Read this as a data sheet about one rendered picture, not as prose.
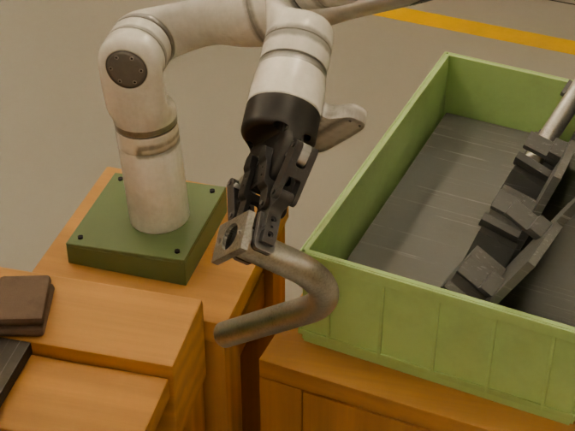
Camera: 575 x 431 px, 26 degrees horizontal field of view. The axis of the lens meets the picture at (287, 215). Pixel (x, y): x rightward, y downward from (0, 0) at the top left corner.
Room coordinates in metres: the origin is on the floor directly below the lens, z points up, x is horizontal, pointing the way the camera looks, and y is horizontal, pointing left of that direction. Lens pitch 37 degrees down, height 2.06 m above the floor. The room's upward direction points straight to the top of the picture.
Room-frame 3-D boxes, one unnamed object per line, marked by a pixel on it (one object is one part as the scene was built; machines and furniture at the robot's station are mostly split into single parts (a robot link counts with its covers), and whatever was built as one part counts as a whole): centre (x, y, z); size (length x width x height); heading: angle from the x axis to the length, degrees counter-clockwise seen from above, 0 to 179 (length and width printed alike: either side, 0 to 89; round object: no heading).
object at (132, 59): (1.52, 0.21, 1.14); 0.09 x 0.09 x 0.17; 78
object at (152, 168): (1.52, 0.20, 0.98); 0.09 x 0.09 x 0.17; 79
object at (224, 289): (1.52, 0.20, 0.83); 0.32 x 0.32 x 0.04; 73
